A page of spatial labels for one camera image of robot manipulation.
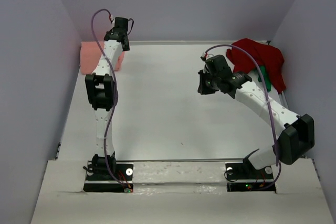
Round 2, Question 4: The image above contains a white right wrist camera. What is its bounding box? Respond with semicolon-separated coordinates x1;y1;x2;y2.
201;54;214;62

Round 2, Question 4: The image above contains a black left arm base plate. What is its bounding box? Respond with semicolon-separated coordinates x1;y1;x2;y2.
83;162;134;193

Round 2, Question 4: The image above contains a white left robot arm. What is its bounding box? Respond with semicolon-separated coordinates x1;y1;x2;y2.
85;17;130;179

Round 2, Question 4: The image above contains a red t shirt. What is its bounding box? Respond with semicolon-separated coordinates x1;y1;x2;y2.
226;38;286;93

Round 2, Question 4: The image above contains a green t shirt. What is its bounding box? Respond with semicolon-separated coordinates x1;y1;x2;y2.
259;66;272;92

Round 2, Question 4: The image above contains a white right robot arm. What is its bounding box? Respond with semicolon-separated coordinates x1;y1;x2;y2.
197;55;315;178

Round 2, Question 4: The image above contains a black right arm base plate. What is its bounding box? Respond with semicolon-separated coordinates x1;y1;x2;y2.
224;163;276;193

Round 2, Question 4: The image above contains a pink t shirt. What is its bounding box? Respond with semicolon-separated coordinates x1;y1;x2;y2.
80;41;112;76

